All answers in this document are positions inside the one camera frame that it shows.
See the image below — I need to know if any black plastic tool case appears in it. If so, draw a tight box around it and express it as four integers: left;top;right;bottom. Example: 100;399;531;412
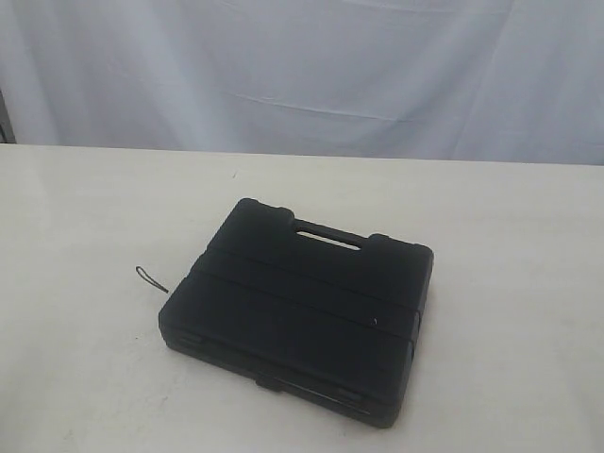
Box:
159;198;434;428

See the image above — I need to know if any yellow tape measure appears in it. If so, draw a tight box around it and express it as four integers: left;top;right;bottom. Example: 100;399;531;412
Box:
135;266;170;294

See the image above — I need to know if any white backdrop cloth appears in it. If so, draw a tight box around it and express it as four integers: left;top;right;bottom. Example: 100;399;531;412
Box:
1;1;603;165

